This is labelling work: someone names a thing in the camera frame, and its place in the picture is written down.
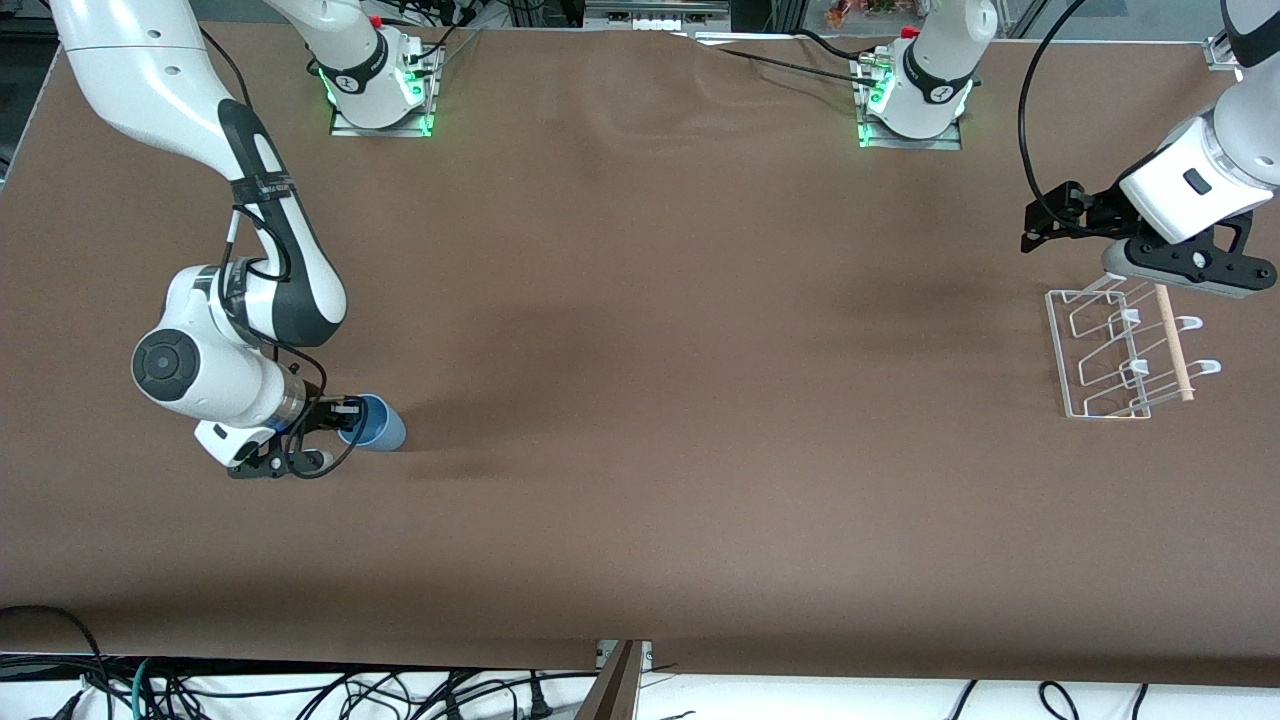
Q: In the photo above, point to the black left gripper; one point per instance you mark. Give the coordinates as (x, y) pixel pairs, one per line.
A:
(1098, 211)

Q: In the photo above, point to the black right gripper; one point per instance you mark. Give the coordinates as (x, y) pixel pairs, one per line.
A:
(314, 415)

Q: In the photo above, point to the blue plastic cup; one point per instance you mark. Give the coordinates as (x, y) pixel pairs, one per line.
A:
(385, 430)

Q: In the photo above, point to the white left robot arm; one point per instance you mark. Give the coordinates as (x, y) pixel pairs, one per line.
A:
(940, 60)

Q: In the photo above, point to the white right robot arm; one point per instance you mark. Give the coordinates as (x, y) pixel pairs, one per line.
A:
(150, 70)

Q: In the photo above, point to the wooden rack rod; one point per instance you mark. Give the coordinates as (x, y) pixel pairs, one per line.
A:
(1178, 350)

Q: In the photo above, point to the brown table cover sheet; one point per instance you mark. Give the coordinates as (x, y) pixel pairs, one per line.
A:
(640, 400)

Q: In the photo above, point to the aluminium corner bracket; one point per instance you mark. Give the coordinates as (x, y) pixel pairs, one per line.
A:
(1222, 52)

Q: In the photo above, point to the aluminium profile post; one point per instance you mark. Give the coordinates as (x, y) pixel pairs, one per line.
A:
(615, 690)

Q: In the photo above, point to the metal frame white connectors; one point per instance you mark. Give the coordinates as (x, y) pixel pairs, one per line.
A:
(660, 22)

